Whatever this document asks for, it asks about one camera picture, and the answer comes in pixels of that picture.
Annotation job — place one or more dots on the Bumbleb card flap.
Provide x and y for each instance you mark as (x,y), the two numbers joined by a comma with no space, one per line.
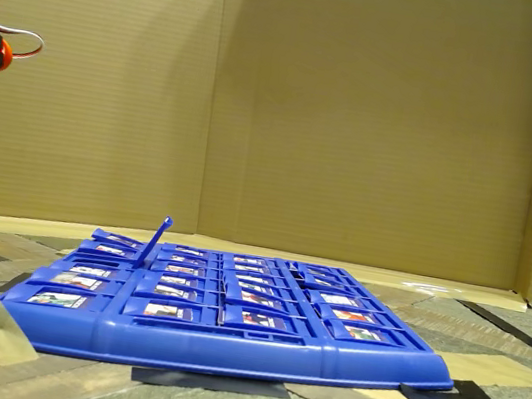
(354,316)

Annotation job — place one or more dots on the Blasteroid card flap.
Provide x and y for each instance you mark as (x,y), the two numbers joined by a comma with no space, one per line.
(91,271)

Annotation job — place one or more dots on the blue Guess Who game board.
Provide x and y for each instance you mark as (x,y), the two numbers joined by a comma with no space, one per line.
(222,349)

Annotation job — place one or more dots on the Safeguard card flap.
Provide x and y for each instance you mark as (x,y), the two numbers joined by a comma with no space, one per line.
(255,299)

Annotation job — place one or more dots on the long black tape strip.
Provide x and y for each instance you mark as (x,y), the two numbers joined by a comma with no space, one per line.
(513,332)

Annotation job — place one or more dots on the flat speckled brown tape patch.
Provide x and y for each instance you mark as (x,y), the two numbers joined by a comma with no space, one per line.
(496,373)

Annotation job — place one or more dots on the clear tape strip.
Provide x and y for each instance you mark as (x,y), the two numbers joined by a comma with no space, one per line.
(426,287)

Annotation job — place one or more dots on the Atlantia card flap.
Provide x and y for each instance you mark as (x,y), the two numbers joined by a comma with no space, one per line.
(179,280)

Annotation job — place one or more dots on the Emma portrait card flap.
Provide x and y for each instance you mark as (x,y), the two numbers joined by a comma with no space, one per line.
(154,242)

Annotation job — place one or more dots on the cardboard box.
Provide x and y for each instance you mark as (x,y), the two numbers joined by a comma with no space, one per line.
(309,115)

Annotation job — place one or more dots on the Shadow Ninja card flap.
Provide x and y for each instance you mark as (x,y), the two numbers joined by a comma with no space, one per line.
(81,281)

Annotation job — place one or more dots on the Thundershock card flap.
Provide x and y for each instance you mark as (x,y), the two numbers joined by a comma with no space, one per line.
(252,287)

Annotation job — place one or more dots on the Eric Eagle card flap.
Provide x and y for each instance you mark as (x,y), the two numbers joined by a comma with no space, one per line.
(184,270)

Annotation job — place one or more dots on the black tape piece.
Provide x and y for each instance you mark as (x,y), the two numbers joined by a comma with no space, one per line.
(453,393)

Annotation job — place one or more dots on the Ice Light card flap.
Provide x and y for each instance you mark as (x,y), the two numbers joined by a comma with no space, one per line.
(253,278)

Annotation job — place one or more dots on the Ultrasonic card flap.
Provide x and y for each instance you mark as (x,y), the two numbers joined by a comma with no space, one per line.
(262,320)

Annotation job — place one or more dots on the Mr Mist card flap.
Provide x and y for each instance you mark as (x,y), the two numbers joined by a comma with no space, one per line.
(338,300)

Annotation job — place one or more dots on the Zap card flap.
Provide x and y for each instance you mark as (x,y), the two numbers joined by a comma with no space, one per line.
(185,260)

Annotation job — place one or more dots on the Stupendous card flap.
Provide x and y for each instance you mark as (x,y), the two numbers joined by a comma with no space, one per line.
(120,240)

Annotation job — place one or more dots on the Beast Tamer card flap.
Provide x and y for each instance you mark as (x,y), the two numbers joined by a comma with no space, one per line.
(189,251)

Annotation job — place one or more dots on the Madame Vine card flap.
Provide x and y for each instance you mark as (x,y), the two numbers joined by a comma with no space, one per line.
(250,269)

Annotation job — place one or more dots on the Dr Ion card flap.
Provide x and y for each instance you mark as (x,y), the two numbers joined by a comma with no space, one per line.
(111,251)

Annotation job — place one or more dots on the Raphael Incredibug card flap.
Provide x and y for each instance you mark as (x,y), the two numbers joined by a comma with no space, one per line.
(57,299)

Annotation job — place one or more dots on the Swampbit card flap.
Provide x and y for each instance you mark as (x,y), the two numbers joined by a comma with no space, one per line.
(366,334)

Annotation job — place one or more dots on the Sir Stretch card flap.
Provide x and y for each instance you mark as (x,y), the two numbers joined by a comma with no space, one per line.
(169,290)

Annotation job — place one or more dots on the Glance card flap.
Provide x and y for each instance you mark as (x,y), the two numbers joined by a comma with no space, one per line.
(248,260)

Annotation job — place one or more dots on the pale unreadable card flap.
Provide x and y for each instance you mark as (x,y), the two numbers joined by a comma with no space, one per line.
(167,311)

